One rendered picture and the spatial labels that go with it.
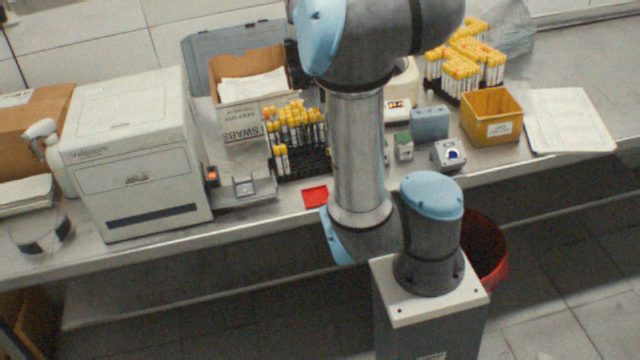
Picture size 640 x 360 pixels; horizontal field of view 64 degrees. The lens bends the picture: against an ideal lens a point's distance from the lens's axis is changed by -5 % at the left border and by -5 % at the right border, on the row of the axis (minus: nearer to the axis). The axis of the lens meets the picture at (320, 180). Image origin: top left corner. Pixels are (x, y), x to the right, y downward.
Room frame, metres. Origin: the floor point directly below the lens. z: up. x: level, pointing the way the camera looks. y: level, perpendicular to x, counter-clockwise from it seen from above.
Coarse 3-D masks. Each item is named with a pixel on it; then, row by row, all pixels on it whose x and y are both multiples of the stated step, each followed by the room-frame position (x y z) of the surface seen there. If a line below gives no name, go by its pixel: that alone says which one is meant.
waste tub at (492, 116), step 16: (464, 96) 1.22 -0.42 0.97; (480, 96) 1.24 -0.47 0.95; (496, 96) 1.24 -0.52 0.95; (512, 96) 1.19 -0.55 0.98; (464, 112) 1.20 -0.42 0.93; (480, 112) 1.24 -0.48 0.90; (496, 112) 1.24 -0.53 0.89; (512, 112) 1.17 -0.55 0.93; (464, 128) 1.19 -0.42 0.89; (480, 128) 1.11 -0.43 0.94; (496, 128) 1.11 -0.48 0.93; (512, 128) 1.11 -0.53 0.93; (480, 144) 1.11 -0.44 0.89; (496, 144) 1.11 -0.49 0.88
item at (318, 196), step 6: (318, 186) 1.03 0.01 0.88; (324, 186) 1.03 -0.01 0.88; (306, 192) 1.02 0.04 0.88; (312, 192) 1.02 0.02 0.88; (318, 192) 1.01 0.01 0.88; (324, 192) 1.01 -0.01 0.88; (306, 198) 1.00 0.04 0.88; (312, 198) 0.99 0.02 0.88; (318, 198) 0.99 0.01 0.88; (324, 198) 0.99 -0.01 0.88; (306, 204) 0.97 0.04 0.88; (312, 204) 0.97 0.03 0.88; (318, 204) 0.96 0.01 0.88; (324, 204) 0.96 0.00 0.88
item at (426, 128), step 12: (432, 108) 1.18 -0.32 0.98; (444, 108) 1.17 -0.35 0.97; (420, 120) 1.14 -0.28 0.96; (432, 120) 1.15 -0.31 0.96; (444, 120) 1.15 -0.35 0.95; (420, 132) 1.14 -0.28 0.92; (432, 132) 1.15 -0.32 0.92; (444, 132) 1.15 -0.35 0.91; (420, 144) 1.14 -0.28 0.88; (432, 144) 1.14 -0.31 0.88
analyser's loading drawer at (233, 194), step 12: (252, 180) 1.01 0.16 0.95; (264, 180) 1.04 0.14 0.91; (216, 192) 1.02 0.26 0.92; (228, 192) 1.01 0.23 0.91; (240, 192) 1.01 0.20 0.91; (252, 192) 0.99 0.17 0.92; (264, 192) 1.00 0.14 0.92; (276, 192) 0.99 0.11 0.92; (216, 204) 0.98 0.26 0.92; (228, 204) 0.98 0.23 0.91
